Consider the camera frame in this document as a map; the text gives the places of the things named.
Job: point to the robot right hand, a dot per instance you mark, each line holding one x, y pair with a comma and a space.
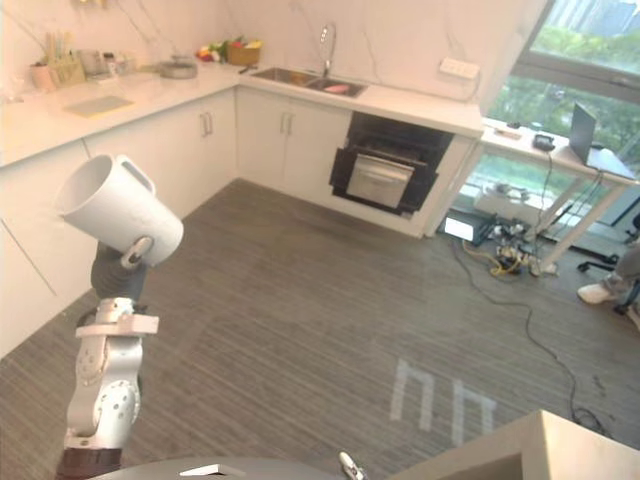
350, 465

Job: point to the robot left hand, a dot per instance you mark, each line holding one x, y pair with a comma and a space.
120, 272

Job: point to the white ceramic mug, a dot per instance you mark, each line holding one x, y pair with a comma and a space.
122, 204

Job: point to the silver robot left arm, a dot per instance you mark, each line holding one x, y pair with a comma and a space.
107, 370

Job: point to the pink cup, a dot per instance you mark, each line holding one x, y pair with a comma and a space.
44, 77

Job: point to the white double-door cabinet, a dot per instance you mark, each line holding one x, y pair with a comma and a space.
290, 142

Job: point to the stainless steel double sink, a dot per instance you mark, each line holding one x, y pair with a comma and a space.
310, 81

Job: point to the pink object in sink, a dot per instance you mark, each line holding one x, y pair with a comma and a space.
337, 88

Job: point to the black open dishwasher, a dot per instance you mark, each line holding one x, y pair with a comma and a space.
387, 165

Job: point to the white long cabinet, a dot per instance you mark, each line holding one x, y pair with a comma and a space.
35, 240

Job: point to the white corner cabinet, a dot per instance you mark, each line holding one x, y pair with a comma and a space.
165, 150

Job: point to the robot dark torso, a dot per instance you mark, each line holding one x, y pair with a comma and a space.
190, 469

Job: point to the pale green cutting board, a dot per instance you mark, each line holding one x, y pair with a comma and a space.
98, 105

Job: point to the beige table corner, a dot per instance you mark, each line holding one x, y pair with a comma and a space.
530, 445

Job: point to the yellow utensil holder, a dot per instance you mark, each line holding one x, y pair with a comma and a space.
67, 70

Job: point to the glass jar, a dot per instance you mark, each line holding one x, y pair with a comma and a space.
107, 62

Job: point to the colourful fruit pile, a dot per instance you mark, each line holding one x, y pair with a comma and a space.
212, 51

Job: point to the yellow fruit box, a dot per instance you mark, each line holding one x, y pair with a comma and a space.
244, 53

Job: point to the chrome kitchen faucet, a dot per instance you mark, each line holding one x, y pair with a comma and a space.
327, 47

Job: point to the white desk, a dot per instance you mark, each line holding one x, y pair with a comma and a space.
555, 165

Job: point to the small black device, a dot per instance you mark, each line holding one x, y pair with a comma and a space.
543, 141

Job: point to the white power strip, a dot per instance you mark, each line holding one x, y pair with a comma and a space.
457, 68

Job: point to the open laptop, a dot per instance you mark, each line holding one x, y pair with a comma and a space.
597, 147

